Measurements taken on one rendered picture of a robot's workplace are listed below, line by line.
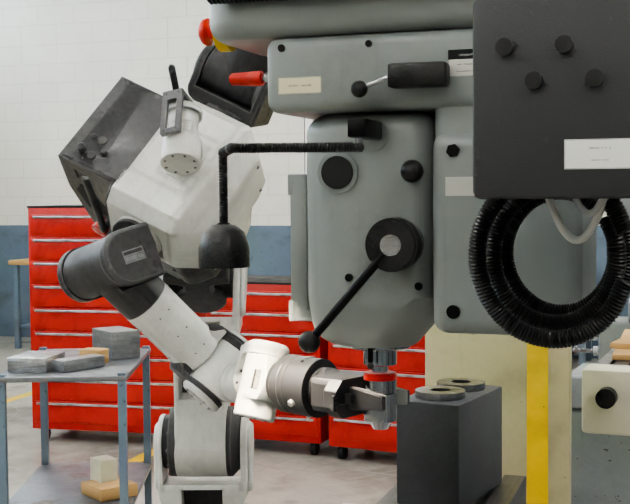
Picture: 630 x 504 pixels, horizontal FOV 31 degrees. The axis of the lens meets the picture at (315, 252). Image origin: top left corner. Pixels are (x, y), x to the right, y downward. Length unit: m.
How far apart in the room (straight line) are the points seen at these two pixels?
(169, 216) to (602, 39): 0.96
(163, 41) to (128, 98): 9.74
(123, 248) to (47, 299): 5.25
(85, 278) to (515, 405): 1.73
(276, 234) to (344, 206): 9.73
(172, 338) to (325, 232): 0.53
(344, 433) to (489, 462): 4.37
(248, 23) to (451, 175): 0.34
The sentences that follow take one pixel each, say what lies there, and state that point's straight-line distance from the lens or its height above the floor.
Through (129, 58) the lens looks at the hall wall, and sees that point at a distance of 11.98.
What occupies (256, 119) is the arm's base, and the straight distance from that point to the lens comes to 2.08.
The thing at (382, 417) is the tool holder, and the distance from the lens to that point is 1.61.
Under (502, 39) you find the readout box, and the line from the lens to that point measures 1.19.
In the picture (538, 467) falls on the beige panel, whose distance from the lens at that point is 3.38.
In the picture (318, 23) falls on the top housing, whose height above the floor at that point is 1.74.
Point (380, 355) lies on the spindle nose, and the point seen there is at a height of 1.30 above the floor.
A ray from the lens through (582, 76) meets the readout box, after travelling 1.19.
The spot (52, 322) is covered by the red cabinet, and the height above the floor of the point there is 0.74.
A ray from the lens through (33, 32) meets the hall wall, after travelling 12.57.
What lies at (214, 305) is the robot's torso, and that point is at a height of 1.29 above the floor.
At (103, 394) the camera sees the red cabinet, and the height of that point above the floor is 0.31.
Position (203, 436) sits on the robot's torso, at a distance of 2.31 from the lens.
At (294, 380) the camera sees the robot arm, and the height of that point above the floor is 1.25.
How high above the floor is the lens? 1.52
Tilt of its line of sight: 3 degrees down
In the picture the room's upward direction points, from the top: straight up
